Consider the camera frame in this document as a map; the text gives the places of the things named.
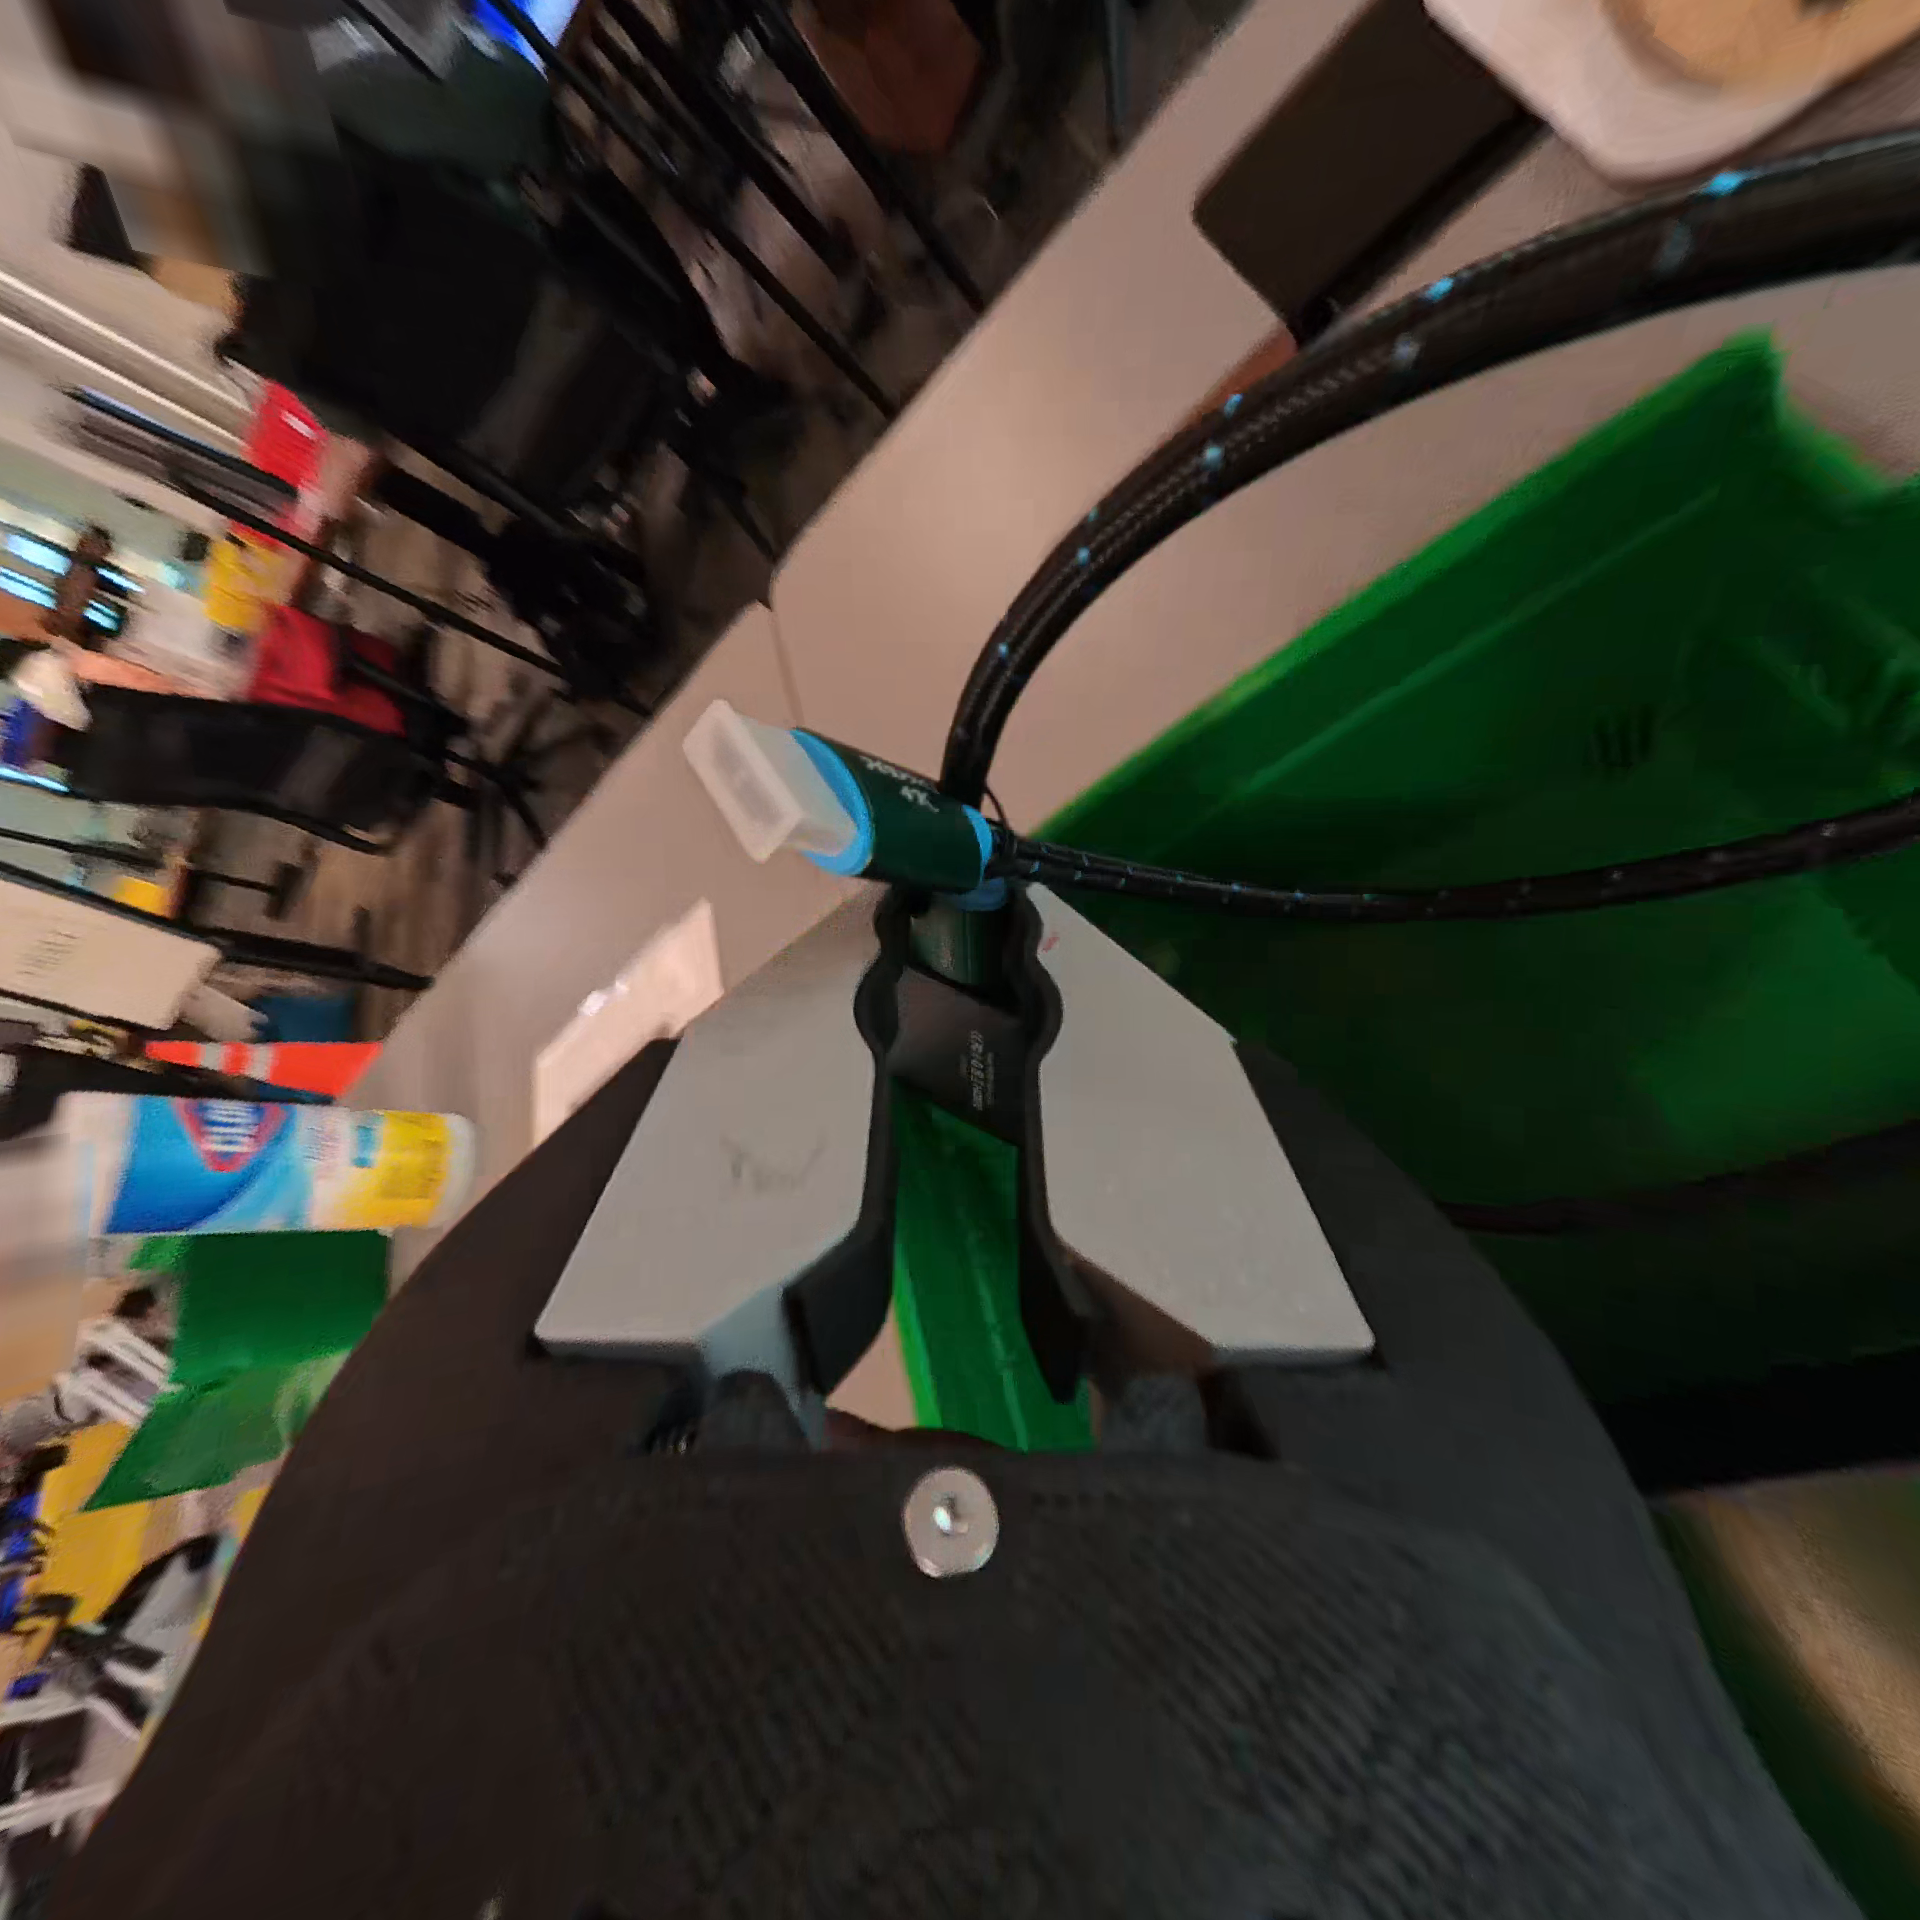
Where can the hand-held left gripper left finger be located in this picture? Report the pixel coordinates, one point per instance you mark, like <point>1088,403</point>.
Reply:
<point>704,1184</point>

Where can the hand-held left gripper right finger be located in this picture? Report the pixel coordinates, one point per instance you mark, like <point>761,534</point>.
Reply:
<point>1201,1200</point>

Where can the green plastic bin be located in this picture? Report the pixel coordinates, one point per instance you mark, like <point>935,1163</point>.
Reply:
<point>1499,750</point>

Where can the white disinfectant wipes canister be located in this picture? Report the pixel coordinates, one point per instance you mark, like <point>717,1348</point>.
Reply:
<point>271,1163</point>

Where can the small green bin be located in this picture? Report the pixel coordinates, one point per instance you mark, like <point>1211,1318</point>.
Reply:
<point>255,1320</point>

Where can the red bag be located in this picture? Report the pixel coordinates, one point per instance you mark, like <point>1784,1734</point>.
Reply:
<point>323,669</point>

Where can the dark blurred equipment stands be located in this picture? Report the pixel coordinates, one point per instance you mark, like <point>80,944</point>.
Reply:
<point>451,331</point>

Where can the white sign stand base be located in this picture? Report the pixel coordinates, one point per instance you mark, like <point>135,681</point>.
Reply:
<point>1530,77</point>

